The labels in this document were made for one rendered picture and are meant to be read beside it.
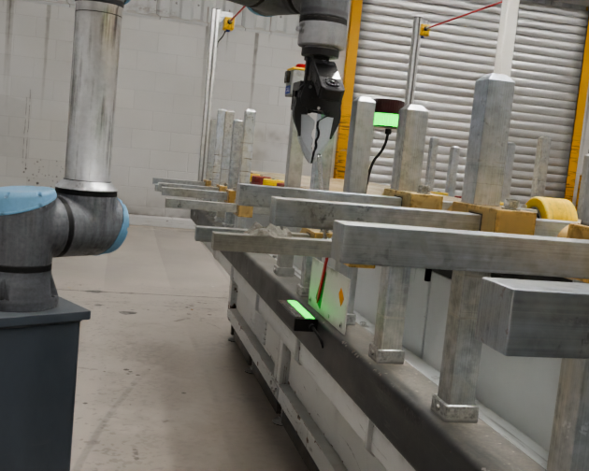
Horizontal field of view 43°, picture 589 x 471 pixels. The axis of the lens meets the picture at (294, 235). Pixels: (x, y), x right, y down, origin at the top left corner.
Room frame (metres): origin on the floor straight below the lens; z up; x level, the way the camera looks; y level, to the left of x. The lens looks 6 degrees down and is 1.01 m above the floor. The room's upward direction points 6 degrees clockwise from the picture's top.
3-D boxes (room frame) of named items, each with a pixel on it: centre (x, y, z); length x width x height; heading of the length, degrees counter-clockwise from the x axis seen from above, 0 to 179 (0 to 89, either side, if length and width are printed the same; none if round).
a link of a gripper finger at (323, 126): (1.45, -0.03, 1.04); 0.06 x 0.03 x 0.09; 14
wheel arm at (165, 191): (2.81, 0.29, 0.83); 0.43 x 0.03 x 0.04; 104
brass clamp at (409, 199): (1.14, -0.17, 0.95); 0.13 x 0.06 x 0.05; 14
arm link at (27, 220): (1.73, 0.63, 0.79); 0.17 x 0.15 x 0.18; 142
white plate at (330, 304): (1.43, -0.07, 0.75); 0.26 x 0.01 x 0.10; 14
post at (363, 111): (1.41, -0.10, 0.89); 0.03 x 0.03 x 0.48; 14
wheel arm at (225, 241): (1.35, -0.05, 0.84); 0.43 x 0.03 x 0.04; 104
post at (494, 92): (0.92, -0.22, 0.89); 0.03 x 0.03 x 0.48; 14
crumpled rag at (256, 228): (1.33, 0.05, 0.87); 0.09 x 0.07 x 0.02; 104
